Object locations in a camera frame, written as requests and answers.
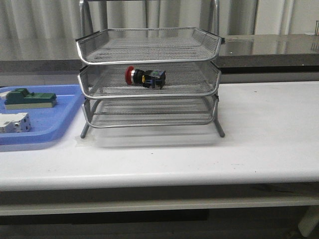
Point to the red emergency stop button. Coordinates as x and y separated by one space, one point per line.
149 78

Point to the silver mesh tray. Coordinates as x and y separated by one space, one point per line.
149 112
183 79
148 45

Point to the silver mesh bottom tray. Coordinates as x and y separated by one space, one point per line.
149 112

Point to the silver mesh top tray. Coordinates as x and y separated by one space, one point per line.
148 45

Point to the blue plastic tray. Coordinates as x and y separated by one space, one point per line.
47 124

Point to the dark granite counter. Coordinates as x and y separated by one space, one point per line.
239 54

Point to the green terminal block module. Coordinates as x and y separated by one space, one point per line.
21 98

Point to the white circuit breaker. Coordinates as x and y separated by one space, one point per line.
11 123

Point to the white table leg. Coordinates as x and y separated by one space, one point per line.
309 221

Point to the grey metal rack frame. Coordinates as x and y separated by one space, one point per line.
86 26

